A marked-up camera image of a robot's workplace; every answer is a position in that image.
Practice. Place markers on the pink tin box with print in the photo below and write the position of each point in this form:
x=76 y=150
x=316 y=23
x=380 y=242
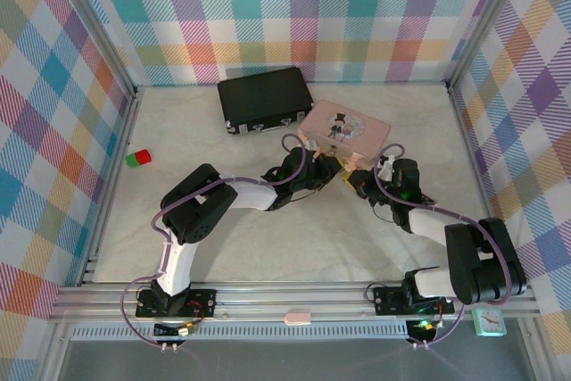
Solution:
x=321 y=120

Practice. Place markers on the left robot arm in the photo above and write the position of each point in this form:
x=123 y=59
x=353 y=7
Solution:
x=178 y=260

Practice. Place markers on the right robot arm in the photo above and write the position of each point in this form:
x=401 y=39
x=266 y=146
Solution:
x=428 y=227

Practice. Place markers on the black hard case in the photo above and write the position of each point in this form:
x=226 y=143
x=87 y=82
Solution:
x=263 y=93

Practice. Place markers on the pink tag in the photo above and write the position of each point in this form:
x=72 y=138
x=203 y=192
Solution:
x=298 y=317

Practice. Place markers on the small black connector board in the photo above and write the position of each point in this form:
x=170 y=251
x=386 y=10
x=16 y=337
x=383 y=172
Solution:
x=174 y=331
x=424 y=329

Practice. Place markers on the mint green small clock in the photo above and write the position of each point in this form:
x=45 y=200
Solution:
x=489 y=322

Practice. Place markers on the red and green toy block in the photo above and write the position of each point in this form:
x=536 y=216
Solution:
x=138 y=158

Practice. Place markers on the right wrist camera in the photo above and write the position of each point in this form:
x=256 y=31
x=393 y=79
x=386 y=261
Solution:
x=387 y=168

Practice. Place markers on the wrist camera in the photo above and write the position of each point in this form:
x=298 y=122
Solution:
x=387 y=168
x=313 y=151

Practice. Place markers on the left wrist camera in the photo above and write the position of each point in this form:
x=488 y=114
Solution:
x=313 y=151

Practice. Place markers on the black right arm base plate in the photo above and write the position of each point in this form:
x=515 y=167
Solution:
x=386 y=300

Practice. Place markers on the aluminium frame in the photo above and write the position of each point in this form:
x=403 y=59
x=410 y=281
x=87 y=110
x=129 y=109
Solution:
x=290 y=298

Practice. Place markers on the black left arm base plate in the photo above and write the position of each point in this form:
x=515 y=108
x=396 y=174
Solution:
x=205 y=300

